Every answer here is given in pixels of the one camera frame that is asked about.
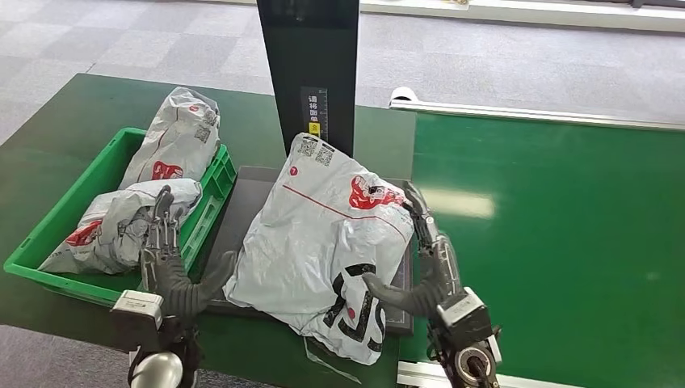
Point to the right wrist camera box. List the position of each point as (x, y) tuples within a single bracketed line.
[(463, 313)]

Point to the crumpled grey courier package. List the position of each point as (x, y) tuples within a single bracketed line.
[(107, 235)]

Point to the black weighing scale platform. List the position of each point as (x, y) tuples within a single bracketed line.
[(241, 203)]

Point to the long grey courier package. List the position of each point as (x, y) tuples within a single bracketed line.
[(176, 139)]

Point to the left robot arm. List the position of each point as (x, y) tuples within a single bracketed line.
[(158, 372)]

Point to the green conveyor belt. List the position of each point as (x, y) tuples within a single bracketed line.
[(562, 241)]

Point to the yellow label sticker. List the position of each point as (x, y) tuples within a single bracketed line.
[(314, 128)]

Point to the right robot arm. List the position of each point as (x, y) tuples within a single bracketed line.
[(473, 367)]

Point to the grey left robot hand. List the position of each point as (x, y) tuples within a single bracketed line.
[(171, 284)]

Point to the clear plastic strip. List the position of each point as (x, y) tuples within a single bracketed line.
[(326, 364)]

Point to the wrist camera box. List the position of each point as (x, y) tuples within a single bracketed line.
[(463, 313), (136, 310)]

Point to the aluminium conveyor side rail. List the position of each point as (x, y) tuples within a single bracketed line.
[(417, 375), (535, 113)]

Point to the black scale column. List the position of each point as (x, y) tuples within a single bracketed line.
[(308, 48)]

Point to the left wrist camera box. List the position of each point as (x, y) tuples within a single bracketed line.
[(136, 310)]

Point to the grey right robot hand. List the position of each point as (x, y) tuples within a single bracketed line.
[(436, 268)]

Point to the large grey courier package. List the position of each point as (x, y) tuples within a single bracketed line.
[(310, 241)]

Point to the green plastic basket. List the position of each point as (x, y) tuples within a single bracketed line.
[(69, 209)]

